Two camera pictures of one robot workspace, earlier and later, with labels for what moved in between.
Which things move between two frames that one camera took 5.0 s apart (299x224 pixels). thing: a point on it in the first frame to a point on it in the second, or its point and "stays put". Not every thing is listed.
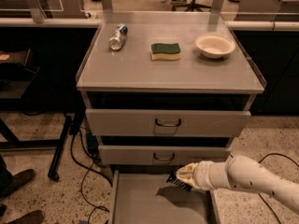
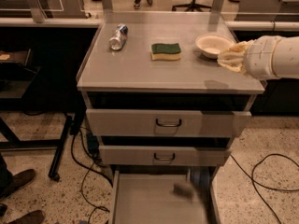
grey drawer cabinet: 162,90 stays put
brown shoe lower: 35,217 stays put
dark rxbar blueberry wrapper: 173,178 to 181,190
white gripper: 203,175 to 260,58
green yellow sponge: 160,51 stays put
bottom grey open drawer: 146,197 stays put
